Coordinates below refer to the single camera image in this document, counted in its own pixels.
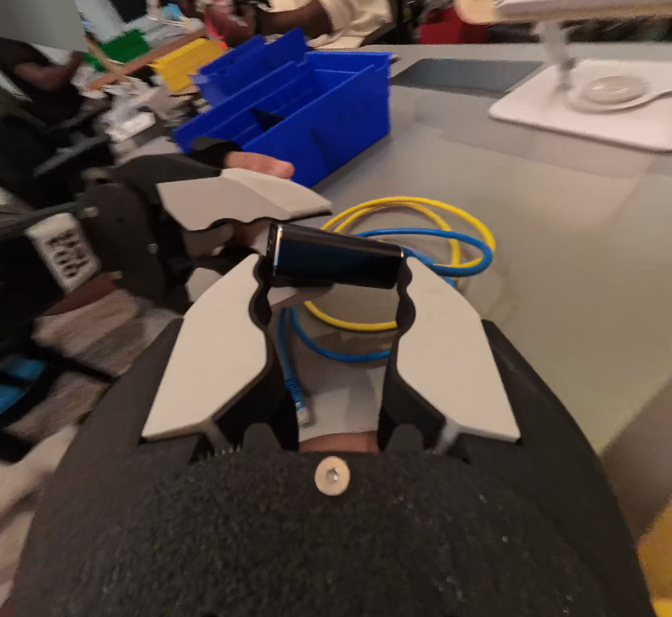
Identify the black ethernet port adapter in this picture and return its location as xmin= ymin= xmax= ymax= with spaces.
xmin=267 ymin=223 xmax=405 ymax=290

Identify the blue plastic bin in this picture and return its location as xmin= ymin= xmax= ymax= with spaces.
xmin=172 ymin=52 xmax=393 ymax=188
xmin=191 ymin=29 xmax=310 ymax=105

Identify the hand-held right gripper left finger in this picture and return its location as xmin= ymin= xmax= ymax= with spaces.
xmin=142 ymin=254 xmax=300 ymax=452

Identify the person's white garment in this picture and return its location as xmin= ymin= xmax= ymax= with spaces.
xmin=0 ymin=428 xmax=74 ymax=523

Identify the black board on white stand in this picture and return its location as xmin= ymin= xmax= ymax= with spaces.
xmin=454 ymin=0 xmax=672 ymax=153

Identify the red chair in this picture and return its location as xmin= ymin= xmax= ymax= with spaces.
xmin=420 ymin=8 xmax=489 ymax=45

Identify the person's left hand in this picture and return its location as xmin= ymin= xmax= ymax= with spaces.
xmin=223 ymin=151 xmax=295 ymax=179

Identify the yellow ethernet cable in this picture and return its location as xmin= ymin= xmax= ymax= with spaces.
xmin=303 ymin=197 xmax=496 ymax=332

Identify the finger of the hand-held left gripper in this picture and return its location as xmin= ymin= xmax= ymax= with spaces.
xmin=184 ymin=259 xmax=249 ymax=309
xmin=156 ymin=168 xmax=333 ymax=233

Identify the small yellow bin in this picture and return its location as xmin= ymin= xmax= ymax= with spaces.
xmin=152 ymin=38 xmax=226 ymax=93

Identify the blue ethernet cable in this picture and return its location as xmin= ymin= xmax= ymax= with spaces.
xmin=278 ymin=228 xmax=494 ymax=426

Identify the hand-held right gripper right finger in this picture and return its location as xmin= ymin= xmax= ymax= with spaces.
xmin=377 ymin=258 xmax=522 ymax=453

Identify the green plastic bin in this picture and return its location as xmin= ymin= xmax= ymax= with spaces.
xmin=97 ymin=29 xmax=150 ymax=65

